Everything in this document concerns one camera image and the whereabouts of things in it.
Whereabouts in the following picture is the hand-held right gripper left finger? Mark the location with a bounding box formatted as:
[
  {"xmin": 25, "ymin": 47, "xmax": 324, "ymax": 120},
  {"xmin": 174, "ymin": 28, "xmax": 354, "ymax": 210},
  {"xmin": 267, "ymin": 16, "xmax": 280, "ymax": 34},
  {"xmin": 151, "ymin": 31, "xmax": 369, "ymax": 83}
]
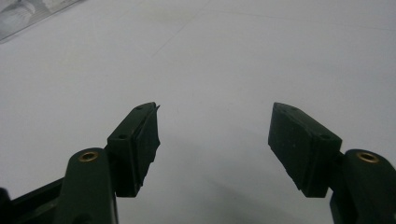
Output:
[{"xmin": 51, "ymin": 101, "xmax": 162, "ymax": 224}]

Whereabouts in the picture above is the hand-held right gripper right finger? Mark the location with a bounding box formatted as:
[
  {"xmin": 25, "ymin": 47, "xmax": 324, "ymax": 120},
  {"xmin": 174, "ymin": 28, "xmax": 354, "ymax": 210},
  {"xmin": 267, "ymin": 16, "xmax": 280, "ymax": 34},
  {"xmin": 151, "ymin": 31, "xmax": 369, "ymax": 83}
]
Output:
[{"xmin": 267, "ymin": 102, "xmax": 396, "ymax": 224}]

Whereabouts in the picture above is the clear plastic tray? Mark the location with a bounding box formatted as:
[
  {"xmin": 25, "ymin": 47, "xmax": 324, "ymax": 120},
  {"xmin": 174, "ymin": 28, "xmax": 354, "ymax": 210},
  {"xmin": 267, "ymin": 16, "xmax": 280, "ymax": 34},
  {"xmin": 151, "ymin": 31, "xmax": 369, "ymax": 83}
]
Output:
[{"xmin": 0, "ymin": 0, "xmax": 87, "ymax": 45}]

